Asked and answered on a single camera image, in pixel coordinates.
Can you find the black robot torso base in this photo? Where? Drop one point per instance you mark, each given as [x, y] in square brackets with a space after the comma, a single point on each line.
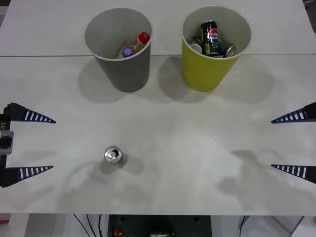
[160, 225]

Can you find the red-capped bottle orange drink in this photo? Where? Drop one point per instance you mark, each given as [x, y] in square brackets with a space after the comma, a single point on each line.
[138, 43]

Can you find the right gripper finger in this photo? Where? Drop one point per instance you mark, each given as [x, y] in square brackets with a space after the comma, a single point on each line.
[303, 171]
[303, 114]

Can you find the white table leg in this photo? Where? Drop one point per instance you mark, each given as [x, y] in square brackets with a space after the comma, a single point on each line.
[18, 225]

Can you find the green-black can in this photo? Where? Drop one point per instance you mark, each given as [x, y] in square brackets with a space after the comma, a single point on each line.
[195, 42]

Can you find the yellow-green plastic waste bin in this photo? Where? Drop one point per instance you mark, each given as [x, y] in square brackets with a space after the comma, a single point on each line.
[205, 71]

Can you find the tall black can round emblem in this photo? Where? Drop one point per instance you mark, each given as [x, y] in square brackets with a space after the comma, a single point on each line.
[209, 32]

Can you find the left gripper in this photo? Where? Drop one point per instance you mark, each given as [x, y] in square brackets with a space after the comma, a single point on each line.
[5, 118]

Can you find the grey plastic waste bin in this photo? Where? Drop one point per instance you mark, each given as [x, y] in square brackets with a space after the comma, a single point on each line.
[123, 74]

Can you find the purple-capped plastic bottle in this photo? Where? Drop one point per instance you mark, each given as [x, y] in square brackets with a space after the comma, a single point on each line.
[127, 51]

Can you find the dark can silver top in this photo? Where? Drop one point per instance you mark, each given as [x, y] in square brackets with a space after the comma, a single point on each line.
[113, 154]

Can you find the black can silver lid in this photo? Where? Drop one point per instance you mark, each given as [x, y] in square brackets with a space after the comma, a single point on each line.
[227, 48]

